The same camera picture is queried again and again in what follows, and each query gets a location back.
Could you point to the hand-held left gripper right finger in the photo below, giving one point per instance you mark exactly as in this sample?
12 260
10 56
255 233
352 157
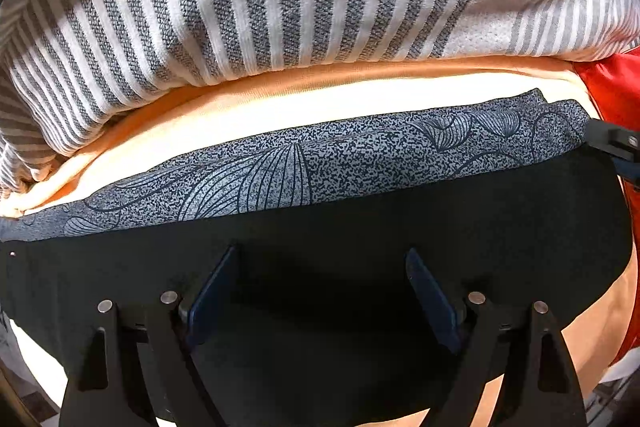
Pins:
432 302

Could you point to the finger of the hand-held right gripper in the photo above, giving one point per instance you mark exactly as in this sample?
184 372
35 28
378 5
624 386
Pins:
612 141

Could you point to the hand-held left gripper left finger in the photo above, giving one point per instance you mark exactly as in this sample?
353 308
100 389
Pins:
212 297

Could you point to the black pants with patterned waistband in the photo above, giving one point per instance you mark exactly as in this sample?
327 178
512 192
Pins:
325 257

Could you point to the red embroidered cushion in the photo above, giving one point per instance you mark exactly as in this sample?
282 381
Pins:
615 87

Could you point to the peach bed sheet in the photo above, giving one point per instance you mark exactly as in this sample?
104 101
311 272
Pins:
250 107

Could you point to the grey white striped duvet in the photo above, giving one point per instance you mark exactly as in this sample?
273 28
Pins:
250 7

